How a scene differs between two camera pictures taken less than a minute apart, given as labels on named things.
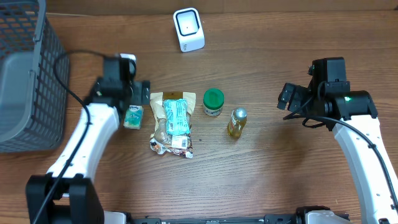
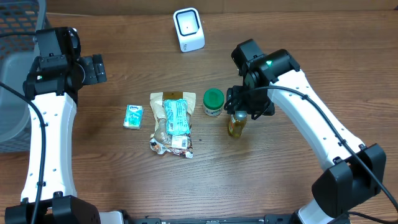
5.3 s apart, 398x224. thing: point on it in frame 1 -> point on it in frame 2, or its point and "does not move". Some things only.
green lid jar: (213, 101) does not move
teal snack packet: (176, 116) does not move
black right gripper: (298, 95) -> (237, 103)
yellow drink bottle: (238, 118) does not move
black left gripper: (142, 92) -> (97, 69)
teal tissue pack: (133, 117) does not move
